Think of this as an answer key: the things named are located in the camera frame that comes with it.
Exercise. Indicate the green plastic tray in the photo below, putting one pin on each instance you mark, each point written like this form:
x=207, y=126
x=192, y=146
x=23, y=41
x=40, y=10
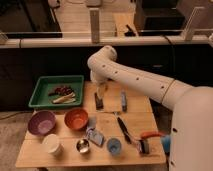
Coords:
x=41, y=98

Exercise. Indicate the black handled knife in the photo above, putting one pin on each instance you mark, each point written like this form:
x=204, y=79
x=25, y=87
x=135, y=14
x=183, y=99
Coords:
x=124, y=130

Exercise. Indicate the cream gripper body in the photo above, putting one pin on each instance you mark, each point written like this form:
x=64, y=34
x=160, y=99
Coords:
x=101, y=89

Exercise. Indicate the dark red grapes bunch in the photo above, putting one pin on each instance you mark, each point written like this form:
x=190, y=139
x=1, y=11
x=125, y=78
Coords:
x=61, y=90

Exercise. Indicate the blue round device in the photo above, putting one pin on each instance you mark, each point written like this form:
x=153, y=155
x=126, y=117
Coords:
x=166, y=143

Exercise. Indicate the blue cup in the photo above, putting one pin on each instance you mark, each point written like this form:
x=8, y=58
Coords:
x=114, y=146

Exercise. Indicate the white paper cup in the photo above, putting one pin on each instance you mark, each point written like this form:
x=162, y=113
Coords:
x=51, y=144

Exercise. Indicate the small metal cup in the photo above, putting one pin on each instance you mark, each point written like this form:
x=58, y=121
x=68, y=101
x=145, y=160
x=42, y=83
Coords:
x=83, y=146

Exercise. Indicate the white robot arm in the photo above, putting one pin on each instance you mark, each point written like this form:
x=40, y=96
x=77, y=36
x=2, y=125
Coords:
x=191, y=146

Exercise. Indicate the black object behind rail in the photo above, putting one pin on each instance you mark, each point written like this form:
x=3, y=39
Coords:
x=129, y=31

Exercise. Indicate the purple bowl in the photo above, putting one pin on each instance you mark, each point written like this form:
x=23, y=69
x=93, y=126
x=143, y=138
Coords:
x=42, y=122

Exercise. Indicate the black rectangular bar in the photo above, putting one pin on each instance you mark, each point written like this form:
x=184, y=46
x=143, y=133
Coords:
x=98, y=102

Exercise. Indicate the blue grey marker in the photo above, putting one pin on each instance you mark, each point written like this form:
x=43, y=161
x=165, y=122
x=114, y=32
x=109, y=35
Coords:
x=123, y=101

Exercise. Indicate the orange bowl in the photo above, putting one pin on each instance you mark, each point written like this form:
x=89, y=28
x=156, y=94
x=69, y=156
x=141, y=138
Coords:
x=76, y=119

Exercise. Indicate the banana in tray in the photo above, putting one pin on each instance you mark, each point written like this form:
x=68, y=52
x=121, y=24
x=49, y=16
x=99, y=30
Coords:
x=64, y=99

